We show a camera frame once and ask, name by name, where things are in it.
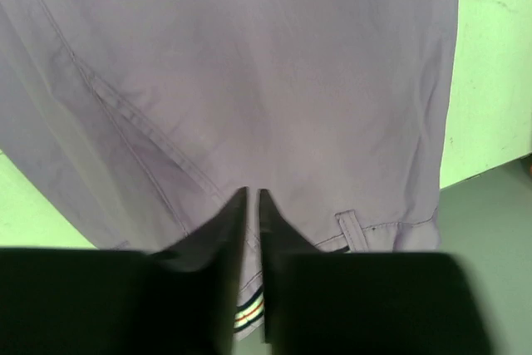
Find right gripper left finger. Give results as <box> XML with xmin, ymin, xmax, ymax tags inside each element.
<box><xmin>1</xmin><ymin>188</ymin><xmax>248</xmax><ymax>354</ymax></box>

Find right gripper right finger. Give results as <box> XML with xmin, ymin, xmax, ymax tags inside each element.
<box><xmin>257</xmin><ymin>188</ymin><xmax>532</xmax><ymax>355</ymax></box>

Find purple trousers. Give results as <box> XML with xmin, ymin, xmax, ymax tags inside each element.
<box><xmin>0</xmin><ymin>0</ymin><xmax>461</xmax><ymax>338</ymax></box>

